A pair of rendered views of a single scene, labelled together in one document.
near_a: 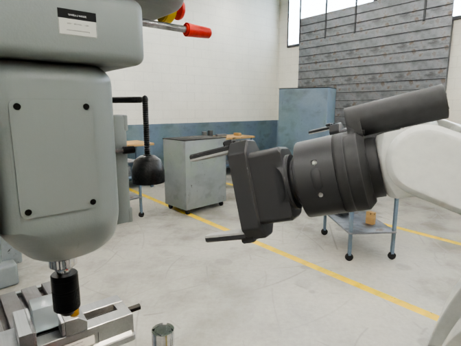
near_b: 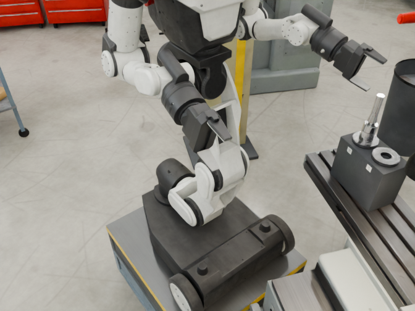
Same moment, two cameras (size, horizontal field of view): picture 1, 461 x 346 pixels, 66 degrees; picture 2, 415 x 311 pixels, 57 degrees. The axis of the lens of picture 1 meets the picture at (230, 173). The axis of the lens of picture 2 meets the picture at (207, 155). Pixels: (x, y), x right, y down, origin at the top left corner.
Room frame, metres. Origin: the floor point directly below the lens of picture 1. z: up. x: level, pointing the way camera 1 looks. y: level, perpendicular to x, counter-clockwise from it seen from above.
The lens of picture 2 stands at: (1.54, 0.01, 1.99)
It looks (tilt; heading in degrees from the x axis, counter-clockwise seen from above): 41 degrees down; 205
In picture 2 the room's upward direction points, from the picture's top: straight up
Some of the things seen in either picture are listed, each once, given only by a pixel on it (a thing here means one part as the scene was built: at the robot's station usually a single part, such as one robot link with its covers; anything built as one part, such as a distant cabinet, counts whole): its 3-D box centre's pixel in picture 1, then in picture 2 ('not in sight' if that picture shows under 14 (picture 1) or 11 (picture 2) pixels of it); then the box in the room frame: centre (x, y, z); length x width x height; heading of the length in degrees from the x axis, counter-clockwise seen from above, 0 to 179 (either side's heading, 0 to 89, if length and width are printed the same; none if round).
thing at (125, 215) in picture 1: (116, 169); not in sight; (0.68, 0.22, 1.45); 0.04 x 0.04 x 0.21; 39
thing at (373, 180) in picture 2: not in sight; (367, 168); (0.38, 0.11, 1.05); 0.22 x 0.12 x 0.20; 48
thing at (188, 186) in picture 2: not in sight; (197, 200); (0.47, -0.54, 0.68); 0.21 x 0.20 x 0.13; 62
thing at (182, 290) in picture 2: not in sight; (185, 297); (0.83, -0.42, 0.50); 0.20 x 0.05 x 0.20; 62
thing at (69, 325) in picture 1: (68, 314); not in sight; (0.83, 0.41, 1.04); 0.12 x 0.06 x 0.04; 37
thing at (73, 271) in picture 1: (64, 275); not in sight; (0.61, 0.31, 1.26); 0.05 x 0.05 x 0.01
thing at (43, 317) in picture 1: (43, 312); not in sight; (0.80, 0.46, 1.07); 0.06 x 0.05 x 0.06; 37
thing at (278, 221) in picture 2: not in sight; (276, 234); (0.37, -0.17, 0.50); 0.20 x 0.05 x 0.20; 62
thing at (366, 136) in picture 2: not in sight; (368, 132); (0.34, 0.07, 1.18); 0.05 x 0.05 x 0.06
